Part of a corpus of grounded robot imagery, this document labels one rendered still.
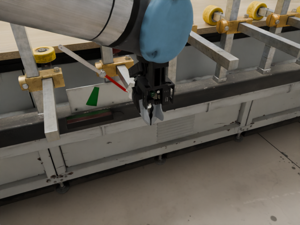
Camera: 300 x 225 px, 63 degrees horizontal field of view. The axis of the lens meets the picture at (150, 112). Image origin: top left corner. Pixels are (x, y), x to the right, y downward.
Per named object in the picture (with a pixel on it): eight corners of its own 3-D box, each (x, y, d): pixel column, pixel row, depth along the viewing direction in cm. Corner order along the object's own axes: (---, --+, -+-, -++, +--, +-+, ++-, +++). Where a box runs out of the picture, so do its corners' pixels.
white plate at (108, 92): (138, 100, 98) (137, 77, 92) (71, 113, 91) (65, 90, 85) (137, 99, 99) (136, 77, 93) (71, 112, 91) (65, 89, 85)
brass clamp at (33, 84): (65, 87, 84) (62, 73, 81) (22, 94, 80) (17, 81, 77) (63, 79, 89) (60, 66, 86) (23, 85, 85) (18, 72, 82)
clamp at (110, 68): (134, 73, 91) (133, 60, 88) (97, 79, 87) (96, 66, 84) (129, 67, 95) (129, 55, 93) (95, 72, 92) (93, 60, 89)
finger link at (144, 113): (145, 137, 63) (144, 107, 58) (138, 124, 67) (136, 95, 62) (156, 135, 64) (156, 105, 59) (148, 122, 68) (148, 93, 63)
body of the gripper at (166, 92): (144, 112, 56) (143, 63, 49) (133, 94, 63) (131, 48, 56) (174, 106, 58) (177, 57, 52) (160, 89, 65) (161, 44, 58)
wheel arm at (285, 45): (304, 56, 76) (308, 45, 74) (295, 58, 75) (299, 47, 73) (215, 17, 114) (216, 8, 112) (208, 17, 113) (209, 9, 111)
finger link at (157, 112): (156, 135, 64) (156, 105, 59) (148, 122, 68) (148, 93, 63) (167, 132, 65) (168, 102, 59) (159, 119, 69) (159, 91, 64)
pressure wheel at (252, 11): (250, 15, 117) (260, 22, 122) (261, -1, 114) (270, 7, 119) (242, 13, 122) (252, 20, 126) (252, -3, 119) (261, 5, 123)
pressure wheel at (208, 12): (220, 3, 108) (206, 14, 108) (226, 18, 113) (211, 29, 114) (213, 0, 112) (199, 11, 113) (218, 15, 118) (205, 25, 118)
